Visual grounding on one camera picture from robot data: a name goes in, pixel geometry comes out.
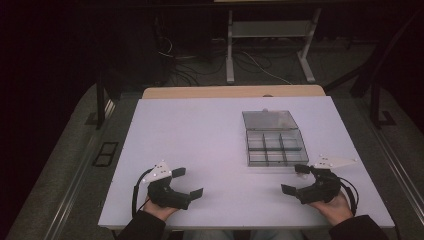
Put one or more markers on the black floor socket frame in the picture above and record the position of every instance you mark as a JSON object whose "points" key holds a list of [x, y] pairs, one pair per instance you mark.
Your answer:
{"points": [[106, 154]]}

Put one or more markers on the clear plastic compartment box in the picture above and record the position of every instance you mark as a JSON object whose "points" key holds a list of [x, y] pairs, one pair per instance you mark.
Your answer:
{"points": [[273, 146]]}

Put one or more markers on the black metal stand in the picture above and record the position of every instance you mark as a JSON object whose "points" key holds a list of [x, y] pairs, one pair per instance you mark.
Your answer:
{"points": [[376, 103], [100, 100]]}

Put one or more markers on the white metal stand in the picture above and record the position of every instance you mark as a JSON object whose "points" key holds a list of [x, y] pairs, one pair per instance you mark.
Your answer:
{"points": [[270, 29]]}

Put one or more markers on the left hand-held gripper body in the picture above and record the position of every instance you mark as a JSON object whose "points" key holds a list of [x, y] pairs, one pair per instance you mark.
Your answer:
{"points": [[166, 196]]}

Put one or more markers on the person's right hand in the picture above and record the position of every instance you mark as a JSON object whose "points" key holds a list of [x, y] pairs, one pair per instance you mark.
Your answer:
{"points": [[336, 210]]}

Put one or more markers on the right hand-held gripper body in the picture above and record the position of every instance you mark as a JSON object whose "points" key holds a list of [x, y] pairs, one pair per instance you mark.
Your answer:
{"points": [[323, 190]]}

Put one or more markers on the person's left hand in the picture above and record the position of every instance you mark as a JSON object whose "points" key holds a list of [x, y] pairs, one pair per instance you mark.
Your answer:
{"points": [[160, 211]]}

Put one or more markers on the wooden table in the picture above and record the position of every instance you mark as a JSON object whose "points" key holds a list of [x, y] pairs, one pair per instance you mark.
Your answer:
{"points": [[233, 91]]}

